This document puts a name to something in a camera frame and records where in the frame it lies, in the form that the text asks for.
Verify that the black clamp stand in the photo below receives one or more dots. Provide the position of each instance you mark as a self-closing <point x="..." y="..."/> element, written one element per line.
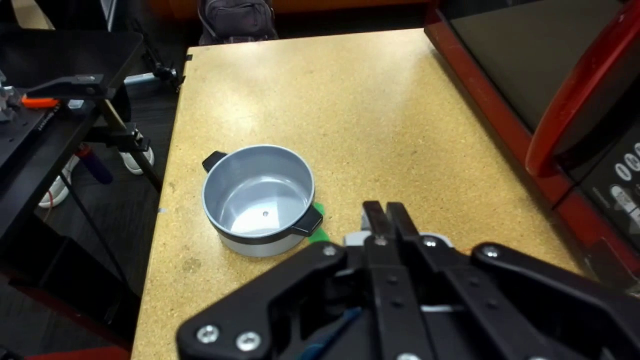
<point x="112" y="126"/>

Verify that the black perforated side table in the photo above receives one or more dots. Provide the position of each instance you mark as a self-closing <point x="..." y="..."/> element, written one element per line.
<point x="46" y="167"/>

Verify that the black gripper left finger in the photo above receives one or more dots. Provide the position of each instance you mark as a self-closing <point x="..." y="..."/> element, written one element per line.
<point x="320" y="300"/>

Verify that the green tape piece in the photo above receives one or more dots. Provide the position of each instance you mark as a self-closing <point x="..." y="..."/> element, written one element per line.
<point x="320" y="216"/>

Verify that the red and black microwave oven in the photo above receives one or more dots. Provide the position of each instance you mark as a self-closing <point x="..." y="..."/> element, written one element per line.
<point x="533" y="100"/>

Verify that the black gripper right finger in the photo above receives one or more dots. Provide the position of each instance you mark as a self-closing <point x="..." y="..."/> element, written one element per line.
<point x="520" y="306"/>

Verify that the dark backpack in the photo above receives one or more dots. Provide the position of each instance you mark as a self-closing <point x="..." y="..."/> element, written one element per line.
<point x="236" y="19"/>

